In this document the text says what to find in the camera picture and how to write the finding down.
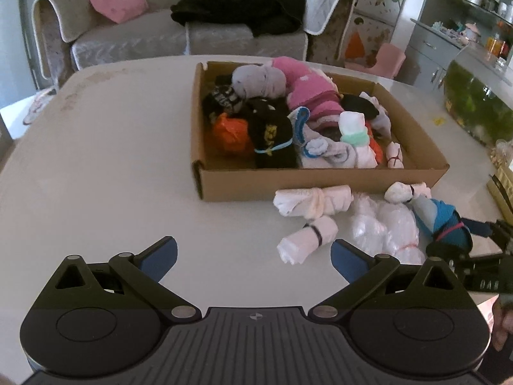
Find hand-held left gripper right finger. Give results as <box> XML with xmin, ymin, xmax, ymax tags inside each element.
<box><xmin>308</xmin><ymin>238</ymin><xmax>475</xmax><ymax>324</ymax></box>

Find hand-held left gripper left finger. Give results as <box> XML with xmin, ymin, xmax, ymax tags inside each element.
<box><xmin>35</xmin><ymin>236</ymin><xmax>203</xmax><ymax>324</ymax></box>

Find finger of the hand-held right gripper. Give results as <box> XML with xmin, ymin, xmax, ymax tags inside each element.
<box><xmin>461</xmin><ymin>217</ymin><xmax>513</xmax><ymax>250</ymax></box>
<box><xmin>425</xmin><ymin>241</ymin><xmax>506</xmax><ymax>269</ymax></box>

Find blue sock bundle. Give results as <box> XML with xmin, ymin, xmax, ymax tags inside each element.
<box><xmin>412</xmin><ymin>196</ymin><xmax>474</xmax><ymax>254</ymax></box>

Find white black-banded roll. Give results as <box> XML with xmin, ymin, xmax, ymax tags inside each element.
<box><xmin>276</xmin><ymin>215</ymin><xmax>340</xmax><ymax>266</ymax></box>

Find brown cardboard box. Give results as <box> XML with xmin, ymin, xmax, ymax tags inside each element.
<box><xmin>191</xmin><ymin>61</ymin><xmax>450</xmax><ymax>202</ymax></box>

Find white blue-trimmed sock bundle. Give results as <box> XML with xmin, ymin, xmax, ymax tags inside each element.
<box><xmin>294</xmin><ymin>107</ymin><xmax>357</xmax><ymax>169</ymax></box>

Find white mint sock bundle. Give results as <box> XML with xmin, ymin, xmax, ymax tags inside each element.
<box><xmin>339</xmin><ymin>111</ymin><xmax>370</xmax><ymax>146</ymax></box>

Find plain orange sock bundle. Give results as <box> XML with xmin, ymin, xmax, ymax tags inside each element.
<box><xmin>211</xmin><ymin>112</ymin><xmax>254</xmax><ymax>156</ymax></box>

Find white grey sock bundle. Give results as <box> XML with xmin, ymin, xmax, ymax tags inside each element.
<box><xmin>358</xmin><ymin>91</ymin><xmax>392</xmax><ymax>139</ymax></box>

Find black yellow-printed sock bundle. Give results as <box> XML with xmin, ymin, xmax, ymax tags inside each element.
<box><xmin>242</xmin><ymin>97</ymin><xmax>298</xmax><ymax>170</ymax></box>

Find plain black sock bundle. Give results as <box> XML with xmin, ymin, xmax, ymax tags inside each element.
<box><xmin>341</xmin><ymin>94</ymin><xmax>380</xmax><ymax>120</ymax></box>

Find black white-printed sock bundle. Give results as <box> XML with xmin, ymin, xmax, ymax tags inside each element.
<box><xmin>201</xmin><ymin>84</ymin><xmax>244</xmax><ymax>118</ymax></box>

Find pink fluffy sock bundle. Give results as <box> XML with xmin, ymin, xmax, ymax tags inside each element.
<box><xmin>272</xmin><ymin>58</ymin><xmax>344</xmax><ymax>124</ymax></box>

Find person's right hand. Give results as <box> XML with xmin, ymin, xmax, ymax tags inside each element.
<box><xmin>492</xmin><ymin>295</ymin><xmax>513</xmax><ymax>354</ymax></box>

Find white crinkled red-banded bundle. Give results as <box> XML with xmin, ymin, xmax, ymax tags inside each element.
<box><xmin>347</xmin><ymin>194</ymin><xmax>426</xmax><ymax>266</ymax></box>

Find small white black-banded sock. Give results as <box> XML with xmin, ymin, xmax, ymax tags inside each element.
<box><xmin>384</xmin><ymin>181</ymin><xmax>433</xmax><ymax>206</ymax></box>

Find white pink-banded bundle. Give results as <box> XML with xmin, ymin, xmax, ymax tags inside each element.
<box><xmin>273</xmin><ymin>185</ymin><xmax>354</xmax><ymax>218</ymax></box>

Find glass fish bowl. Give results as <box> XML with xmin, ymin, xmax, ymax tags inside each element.
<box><xmin>444</xmin><ymin>42</ymin><xmax>513</xmax><ymax>148</ymax></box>

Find orange drink bottle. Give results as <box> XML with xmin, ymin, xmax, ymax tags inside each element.
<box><xmin>486</xmin><ymin>34</ymin><xmax>506</xmax><ymax>59</ymax></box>

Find grey cabinet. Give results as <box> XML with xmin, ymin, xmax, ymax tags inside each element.
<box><xmin>391</xmin><ymin>0</ymin><xmax>513</xmax><ymax>101</ymax></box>

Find pink plastic chair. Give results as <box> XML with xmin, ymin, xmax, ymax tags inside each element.
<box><xmin>345</xmin><ymin>43</ymin><xmax>406</xmax><ymax>80</ymax></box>

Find patterned floor rug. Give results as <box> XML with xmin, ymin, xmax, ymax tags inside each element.
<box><xmin>22</xmin><ymin>86</ymin><xmax>59</xmax><ymax>126</ymax></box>

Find pink teapot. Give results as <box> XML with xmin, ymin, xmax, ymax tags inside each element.
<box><xmin>463</xmin><ymin>22</ymin><xmax>482</xmax><ymax>43</ymax></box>

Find small ceramic ornaments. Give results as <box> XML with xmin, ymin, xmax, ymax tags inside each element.
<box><xmin>433</xmin><ymin>20</ymin><xmax>466</xmax><ymax>37</ymax></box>

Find grey sofa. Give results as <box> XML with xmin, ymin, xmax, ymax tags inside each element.
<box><xmin>31</xmin><ymin>0</ymin><xmax>357</xmax><ymax>85</ymax></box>

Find flower-patterned refrigerator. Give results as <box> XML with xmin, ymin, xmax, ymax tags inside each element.
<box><xmin>342</xmin><ymin>0</ymin><xmax>413</xmax><ymax>69</ymax></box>

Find white quilted blanket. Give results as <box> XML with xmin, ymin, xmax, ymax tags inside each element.
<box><xmin>299</xmin><ymin>0</ymin><xmax>357</xmax><ymax>36</ymax></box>

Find black clothes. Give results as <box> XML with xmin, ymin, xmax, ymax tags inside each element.
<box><xmin>170</xmin><ymin>0</ymin><xmax>307</xmax><ymax>38</ymax></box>

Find grey knitted armrest cover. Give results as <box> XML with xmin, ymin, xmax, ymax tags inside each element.
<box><xmin>33</xmin><ymin>0</ymin><xmax>101</xmax><ymax>44</ymax></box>

